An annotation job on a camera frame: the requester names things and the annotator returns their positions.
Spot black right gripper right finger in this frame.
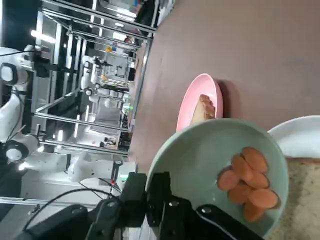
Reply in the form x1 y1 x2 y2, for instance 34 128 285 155
146 171 266 240

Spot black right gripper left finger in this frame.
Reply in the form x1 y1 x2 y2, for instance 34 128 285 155
23 172 148 240

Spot pale green bowl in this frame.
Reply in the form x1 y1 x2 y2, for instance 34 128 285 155
144 117 290 238

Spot orange carrot slices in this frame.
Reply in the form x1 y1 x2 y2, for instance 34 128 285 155
216 146 281 223

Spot brown bread slice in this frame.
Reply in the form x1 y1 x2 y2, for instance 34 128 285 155
268 156 320 240
189 94 217 126

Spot pink round plate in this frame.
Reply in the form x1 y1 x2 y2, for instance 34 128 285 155
176 73 222 133

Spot white round plate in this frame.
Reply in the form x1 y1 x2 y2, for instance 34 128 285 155
267 115 320 159

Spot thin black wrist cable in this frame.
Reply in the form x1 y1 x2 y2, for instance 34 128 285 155
23 187 121 231

